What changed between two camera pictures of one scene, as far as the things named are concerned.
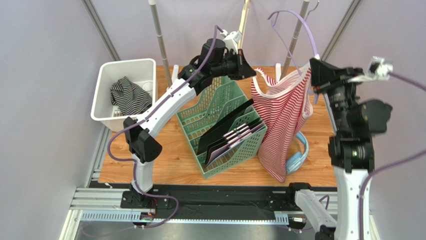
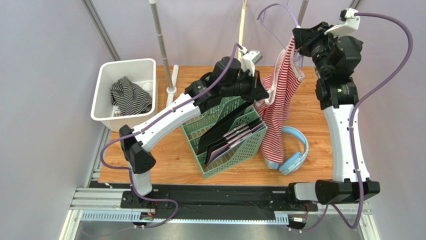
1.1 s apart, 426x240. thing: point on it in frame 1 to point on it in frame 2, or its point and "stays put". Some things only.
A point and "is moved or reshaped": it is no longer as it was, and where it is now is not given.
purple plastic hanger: (273, 17) to (279, 4)
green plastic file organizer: (210, 103) stays put
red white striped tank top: (281, 110) is moved or reshaped
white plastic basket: (124, 88) stays put
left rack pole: (153, 3) stays put
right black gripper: (329, 77) to (304, 40)
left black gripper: (244, 70) to (256, 91)
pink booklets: (235, 136) stays put
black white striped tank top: (131, 97) stays put
